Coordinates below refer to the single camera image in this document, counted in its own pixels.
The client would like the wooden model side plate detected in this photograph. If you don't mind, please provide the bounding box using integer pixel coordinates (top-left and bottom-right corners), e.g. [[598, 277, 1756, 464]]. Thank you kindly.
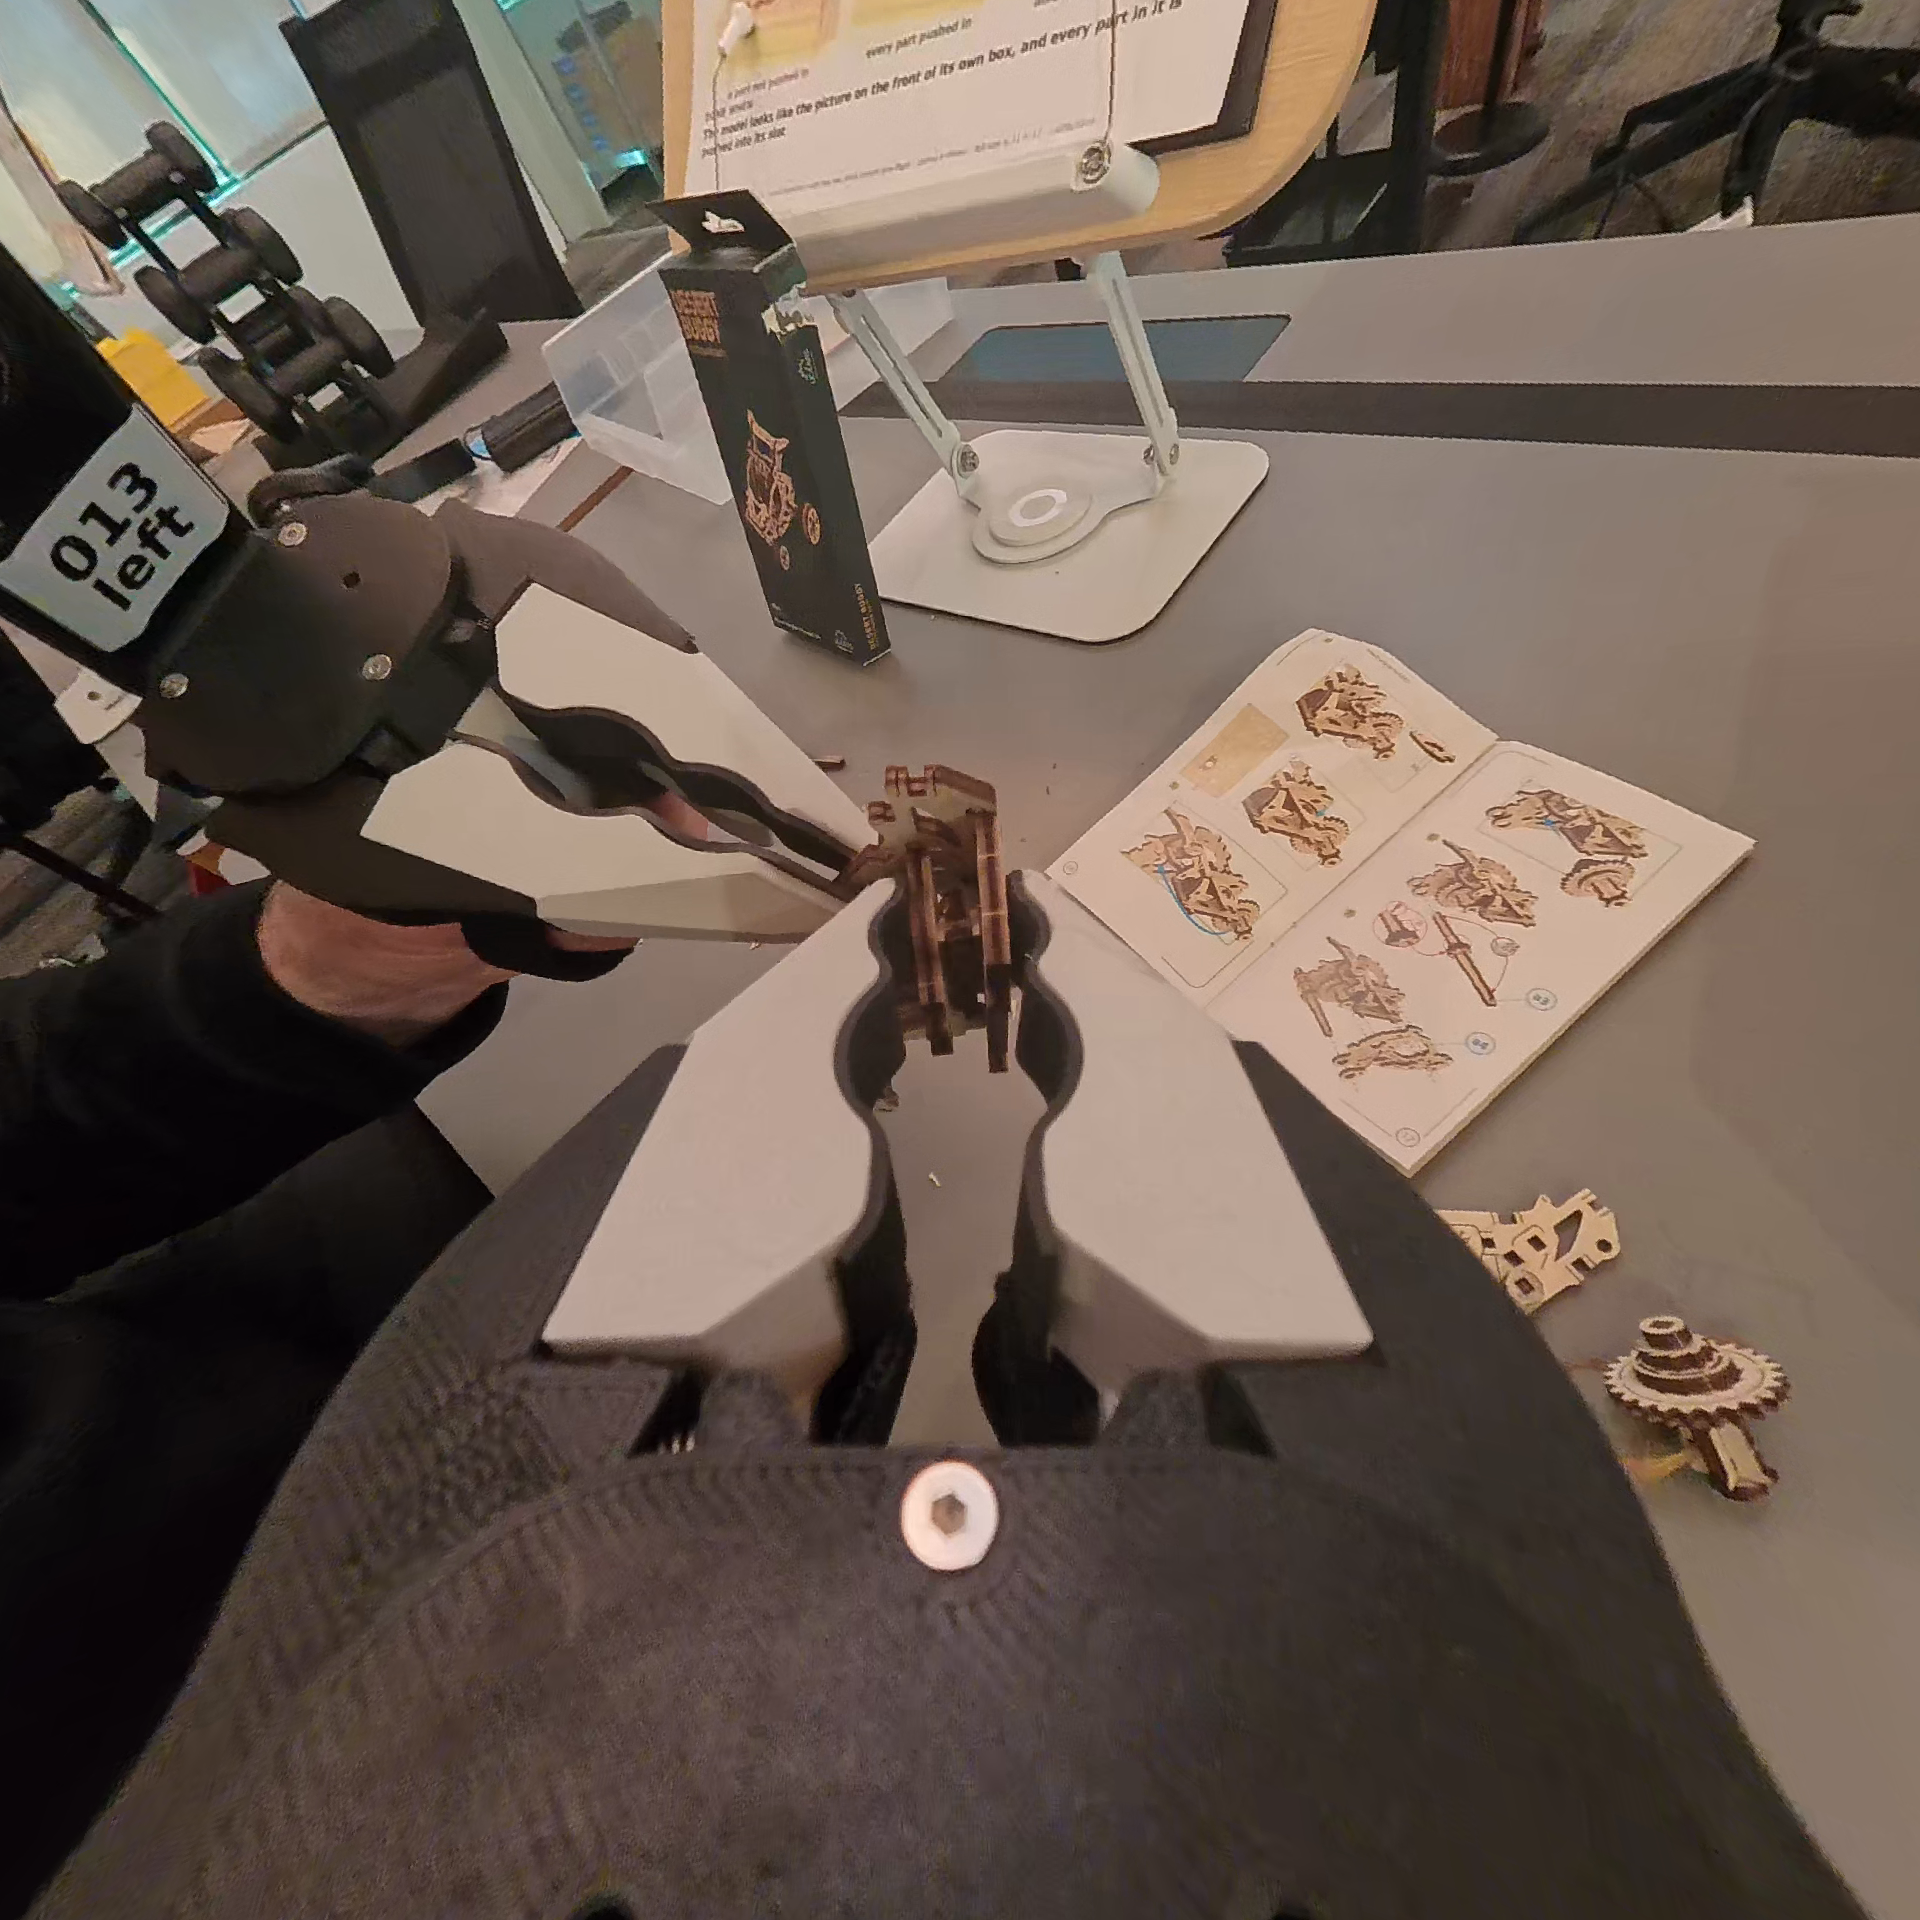
[[1437, 1188, 1627, 1318]]

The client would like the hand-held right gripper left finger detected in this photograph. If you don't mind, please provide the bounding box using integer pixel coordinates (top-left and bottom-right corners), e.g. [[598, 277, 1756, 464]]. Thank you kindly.
[[541, 876, 918, 1445]]

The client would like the person's left hand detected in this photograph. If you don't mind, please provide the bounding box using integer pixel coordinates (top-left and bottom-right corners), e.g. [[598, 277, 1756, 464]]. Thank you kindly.
[[259, 882, 640, 1039]]

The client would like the white tilted panel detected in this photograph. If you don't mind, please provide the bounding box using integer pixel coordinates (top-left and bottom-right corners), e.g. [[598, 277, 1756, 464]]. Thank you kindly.
[[661, 0, 1375, 294]]

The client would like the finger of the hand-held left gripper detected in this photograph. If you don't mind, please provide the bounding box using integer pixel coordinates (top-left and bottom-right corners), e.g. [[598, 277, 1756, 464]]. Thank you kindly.
[[482, 583, 877, 872], [361, 733, 853, 947]]

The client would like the partly built wooden model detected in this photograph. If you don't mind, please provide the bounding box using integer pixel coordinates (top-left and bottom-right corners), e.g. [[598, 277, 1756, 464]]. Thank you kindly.
[[841, 761, 1038, 1073]]

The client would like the clear plastic tray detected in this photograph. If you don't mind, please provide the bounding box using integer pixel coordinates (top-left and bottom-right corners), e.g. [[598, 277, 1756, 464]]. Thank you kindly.
[[541, 276, 963, 508]]

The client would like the small black device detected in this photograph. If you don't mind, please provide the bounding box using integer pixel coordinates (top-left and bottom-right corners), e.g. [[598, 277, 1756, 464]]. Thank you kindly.
[[477, 385, 581, 462]]

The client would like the black chair frame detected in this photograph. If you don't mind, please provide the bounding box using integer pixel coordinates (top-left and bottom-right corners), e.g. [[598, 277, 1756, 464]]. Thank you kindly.
[[1514, 0, 1920, 250]]

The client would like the open instruction booklet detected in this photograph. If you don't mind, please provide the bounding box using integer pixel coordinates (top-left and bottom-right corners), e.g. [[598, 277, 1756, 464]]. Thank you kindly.
[[1045, 625, 1759, 1175]]

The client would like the dark green model box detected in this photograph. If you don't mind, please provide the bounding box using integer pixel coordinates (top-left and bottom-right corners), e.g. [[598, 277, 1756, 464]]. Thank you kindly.
[[655, 194, 894, 661]]

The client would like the white printed sheet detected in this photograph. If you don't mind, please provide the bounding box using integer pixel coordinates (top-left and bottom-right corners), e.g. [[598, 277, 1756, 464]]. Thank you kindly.
[[682, 0, 1255, 198]]

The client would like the yellow box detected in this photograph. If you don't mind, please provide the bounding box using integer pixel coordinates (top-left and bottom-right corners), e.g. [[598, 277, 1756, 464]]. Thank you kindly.
[[92, 331, 208, 438]]

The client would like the wooden gear assembly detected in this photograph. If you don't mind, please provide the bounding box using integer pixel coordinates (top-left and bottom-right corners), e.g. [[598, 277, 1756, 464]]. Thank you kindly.
[[1602, 1313, 1791, 1501]]

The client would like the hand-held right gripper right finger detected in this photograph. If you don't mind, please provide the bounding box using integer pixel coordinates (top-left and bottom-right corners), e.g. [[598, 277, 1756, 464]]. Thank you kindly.
[[982, 874, 1376, 1445]]

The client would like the person's left forearm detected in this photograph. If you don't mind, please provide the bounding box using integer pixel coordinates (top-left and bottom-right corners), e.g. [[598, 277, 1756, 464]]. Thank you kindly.
[[0, 884, 509, 1300]]

